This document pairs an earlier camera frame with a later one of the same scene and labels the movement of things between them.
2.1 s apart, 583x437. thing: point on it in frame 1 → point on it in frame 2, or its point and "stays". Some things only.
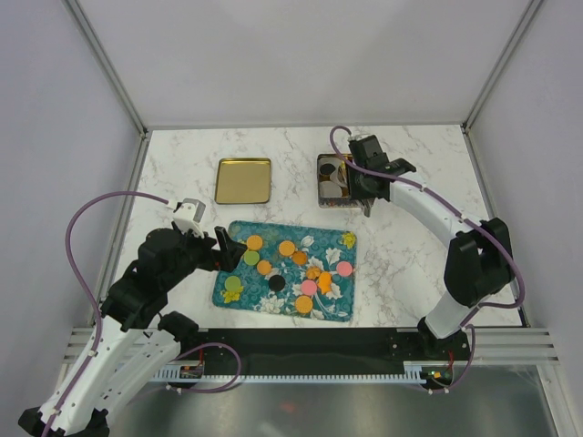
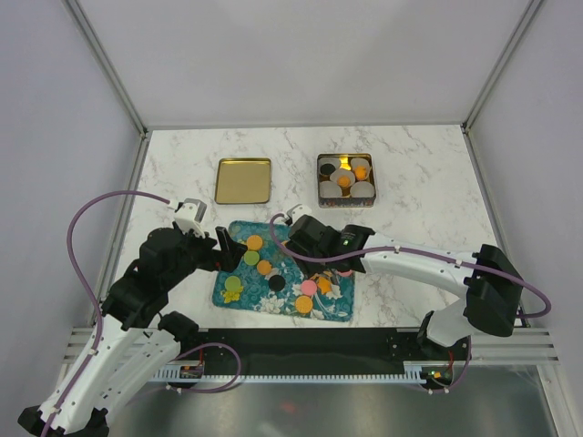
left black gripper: [226, 258] stays
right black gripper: [354, 191] → [307, 267]
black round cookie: [327, 168] stays
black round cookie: [276, 283] stays
